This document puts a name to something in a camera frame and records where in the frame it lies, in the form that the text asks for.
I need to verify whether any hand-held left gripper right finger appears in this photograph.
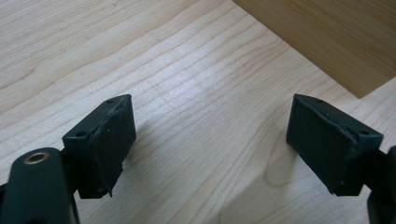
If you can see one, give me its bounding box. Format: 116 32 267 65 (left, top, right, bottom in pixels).
285 93 385 197

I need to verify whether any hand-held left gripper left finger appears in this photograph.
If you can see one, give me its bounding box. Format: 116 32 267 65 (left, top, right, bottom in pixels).
62 93 137 200

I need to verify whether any wooden box with window lid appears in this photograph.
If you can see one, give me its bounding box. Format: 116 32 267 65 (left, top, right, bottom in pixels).
232 0 396 100

